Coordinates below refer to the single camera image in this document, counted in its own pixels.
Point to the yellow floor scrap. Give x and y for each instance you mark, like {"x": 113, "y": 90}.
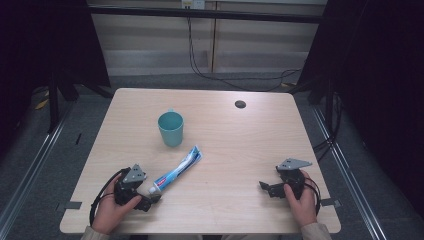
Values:
{"x": 42, "y": 104}

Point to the black horizontal bar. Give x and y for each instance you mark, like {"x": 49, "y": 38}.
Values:
{"x": 233, "y": 15}

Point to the blue white toothpaste tube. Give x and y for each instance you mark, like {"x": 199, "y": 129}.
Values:
{"x": 176, "y": 171}

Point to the metal floor rail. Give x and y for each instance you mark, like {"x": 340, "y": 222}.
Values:
{"x": 350, "y": 186}
{"x": 33, "y": 166}

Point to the black metal stand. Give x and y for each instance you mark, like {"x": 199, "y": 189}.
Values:
{"x": 53, "y": 103}
{"x": 330, "y": 106}

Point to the teal plastic cup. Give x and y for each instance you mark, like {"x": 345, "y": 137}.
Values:
{"x": 170, "y": 130}

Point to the grey tape strip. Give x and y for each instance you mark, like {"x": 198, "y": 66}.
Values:
{"x": 71, "y": 205}
{"x": 330, "y": 202}

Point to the dark curtain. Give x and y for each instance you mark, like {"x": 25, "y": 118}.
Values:
{"x": 43, "y": 40}
{"x": 380, "y": 83}

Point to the white wall socket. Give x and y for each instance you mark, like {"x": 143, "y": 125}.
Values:
{"x": 193, "y": 4}

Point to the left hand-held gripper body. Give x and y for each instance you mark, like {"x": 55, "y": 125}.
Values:
{"x": 128, "y": 186}

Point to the dark round table grommet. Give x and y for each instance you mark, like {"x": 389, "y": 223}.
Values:
{"x": 240, "y": 104}

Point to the person's right hand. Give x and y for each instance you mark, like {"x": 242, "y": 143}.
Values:
{"x": 301, "y": 206}

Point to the person's left hand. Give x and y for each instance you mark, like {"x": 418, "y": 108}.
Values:
{"x": 110, "y": 213}

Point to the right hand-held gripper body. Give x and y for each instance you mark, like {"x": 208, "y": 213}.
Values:
{"x": 293, "y": 176}

